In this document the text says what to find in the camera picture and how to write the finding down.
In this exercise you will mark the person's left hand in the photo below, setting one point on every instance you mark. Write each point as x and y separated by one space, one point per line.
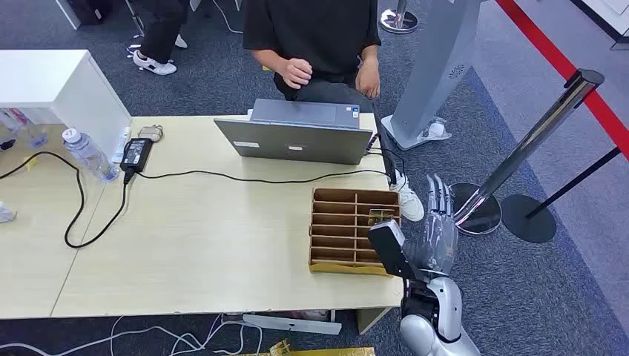
368 78

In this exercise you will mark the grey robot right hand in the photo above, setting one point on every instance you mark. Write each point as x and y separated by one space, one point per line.
440 241

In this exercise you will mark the person's right hand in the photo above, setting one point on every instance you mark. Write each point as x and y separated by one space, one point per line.
296 73

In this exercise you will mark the person's left forearm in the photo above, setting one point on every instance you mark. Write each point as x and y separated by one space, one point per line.
369 53

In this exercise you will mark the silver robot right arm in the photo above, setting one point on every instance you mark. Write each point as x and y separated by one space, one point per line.
444 307

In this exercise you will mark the person's right forearm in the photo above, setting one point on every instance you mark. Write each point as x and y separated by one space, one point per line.
268 59

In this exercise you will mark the seated person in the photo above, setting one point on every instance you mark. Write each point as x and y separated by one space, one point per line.
314 34

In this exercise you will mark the seated person's white shoe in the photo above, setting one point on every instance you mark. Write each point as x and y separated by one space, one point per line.
409 196

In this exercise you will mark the standing person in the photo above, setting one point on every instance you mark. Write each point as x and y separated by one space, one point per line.
159 34

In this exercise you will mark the grey laptop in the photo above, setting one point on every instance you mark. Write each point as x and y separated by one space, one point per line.
295 140

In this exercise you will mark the chrome stanchion base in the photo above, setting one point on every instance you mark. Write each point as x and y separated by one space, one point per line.
399 19

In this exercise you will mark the grey kiosk stand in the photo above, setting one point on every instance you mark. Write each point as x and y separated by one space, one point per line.
437 64

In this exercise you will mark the brown cardboard slot organizer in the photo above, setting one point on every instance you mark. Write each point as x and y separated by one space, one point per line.
339 231

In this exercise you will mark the wooden table leg panel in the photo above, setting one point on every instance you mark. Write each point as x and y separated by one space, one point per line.
371 318

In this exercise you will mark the small grey pouch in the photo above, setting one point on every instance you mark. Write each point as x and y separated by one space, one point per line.
151 133

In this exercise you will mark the gold box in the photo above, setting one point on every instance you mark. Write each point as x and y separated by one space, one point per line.
314 351

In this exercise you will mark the white flat strip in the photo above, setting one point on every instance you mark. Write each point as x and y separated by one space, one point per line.
292 324

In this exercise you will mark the black power adapter brick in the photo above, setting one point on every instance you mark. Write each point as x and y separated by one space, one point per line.
136 153

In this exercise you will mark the white tube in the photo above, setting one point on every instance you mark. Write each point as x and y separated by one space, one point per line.
121 146

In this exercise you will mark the red barrier belt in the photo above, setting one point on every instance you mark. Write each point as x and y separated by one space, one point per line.
565 64

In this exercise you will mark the clear plastic water bottle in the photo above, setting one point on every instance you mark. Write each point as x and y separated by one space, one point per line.
91 157

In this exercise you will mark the white cabinet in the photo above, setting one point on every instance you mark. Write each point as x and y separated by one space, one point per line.
59 93

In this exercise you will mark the clear bottle with label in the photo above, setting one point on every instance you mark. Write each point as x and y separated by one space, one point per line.
22 127

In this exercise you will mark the yellow tag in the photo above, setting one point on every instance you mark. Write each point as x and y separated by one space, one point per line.
30 162

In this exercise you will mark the small clear wrapped item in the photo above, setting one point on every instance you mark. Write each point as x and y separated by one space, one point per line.
6 213

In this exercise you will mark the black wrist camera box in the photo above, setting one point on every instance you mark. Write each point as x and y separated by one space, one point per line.
390 248

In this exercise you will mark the black stanchion post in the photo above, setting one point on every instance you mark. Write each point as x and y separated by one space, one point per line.
535 218

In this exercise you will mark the chrome stanchion post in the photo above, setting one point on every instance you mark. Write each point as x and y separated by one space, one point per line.
521 147

